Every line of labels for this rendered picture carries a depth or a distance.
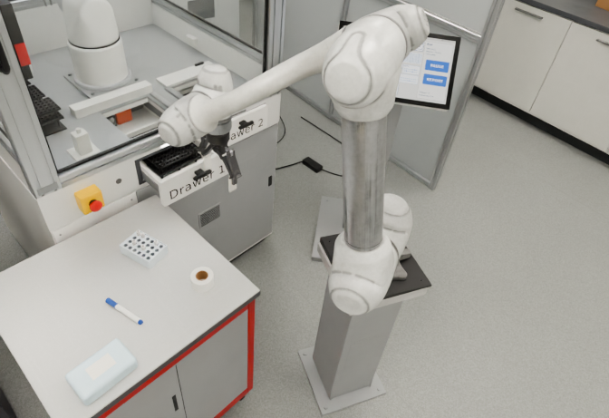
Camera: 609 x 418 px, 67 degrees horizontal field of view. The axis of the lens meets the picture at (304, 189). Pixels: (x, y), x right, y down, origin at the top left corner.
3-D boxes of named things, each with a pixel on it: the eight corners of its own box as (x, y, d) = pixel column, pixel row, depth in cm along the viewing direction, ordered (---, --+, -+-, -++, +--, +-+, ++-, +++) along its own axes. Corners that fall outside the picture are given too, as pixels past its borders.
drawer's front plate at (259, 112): (267, 127, 201) (267, 104, 193) (213, 152, 184) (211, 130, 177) (265, 125, 201) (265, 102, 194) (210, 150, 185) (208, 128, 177)
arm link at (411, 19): (352, 12, 112) (331, 30, 102) (423, -17, 101) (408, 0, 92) (372, 63, 117) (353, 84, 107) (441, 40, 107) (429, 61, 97)
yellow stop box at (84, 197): (106, 207, 154) (101, 190, 149) (85, 217, 150) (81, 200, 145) (99, 199, 157) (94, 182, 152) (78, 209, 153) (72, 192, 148)
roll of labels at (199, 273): (214, 274, 147) (214, 266, 145) (213, 292, 142) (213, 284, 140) (191, 275, 146) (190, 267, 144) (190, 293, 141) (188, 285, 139)
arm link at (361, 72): (399, 277, 139) (376, 335, 123) (347, 263, 145) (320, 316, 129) (417, 14, 94) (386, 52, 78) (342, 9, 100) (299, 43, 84)
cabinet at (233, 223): (274, 239, 261) (282, 121, 208) (101, 357, 202) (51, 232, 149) (176, 159, 307) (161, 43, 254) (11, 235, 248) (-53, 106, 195)
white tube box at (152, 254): (168, 252, 152) (167, 245, 150) (149, 269, 146) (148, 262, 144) (140, 237, 156) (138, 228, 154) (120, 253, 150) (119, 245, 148)
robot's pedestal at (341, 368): (385, 393, 201) (432, 288, 150) (322, 416, 191) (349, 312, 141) (356, 335, 221) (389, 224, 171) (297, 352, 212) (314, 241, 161)
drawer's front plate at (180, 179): (230, 172, 176) (229, 149, 169) (164, 207, 159) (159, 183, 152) (227, 170, 177) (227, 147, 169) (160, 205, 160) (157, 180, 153)
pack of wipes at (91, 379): (120, 344, 127) (116, 335, 124) (140, 366, 123) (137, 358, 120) (66, 382, 118) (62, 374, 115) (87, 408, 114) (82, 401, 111)
